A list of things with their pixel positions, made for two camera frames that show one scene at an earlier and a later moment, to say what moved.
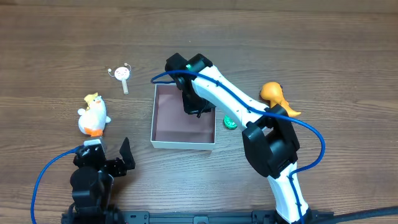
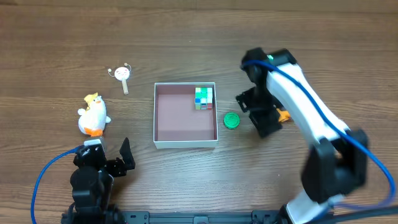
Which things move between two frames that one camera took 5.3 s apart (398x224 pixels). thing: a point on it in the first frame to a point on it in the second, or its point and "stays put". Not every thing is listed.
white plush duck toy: [92, 120] stays put
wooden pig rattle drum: [122, 73] stays put
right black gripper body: [199, 107] to [259, 109]
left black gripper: [116, 166] stays put
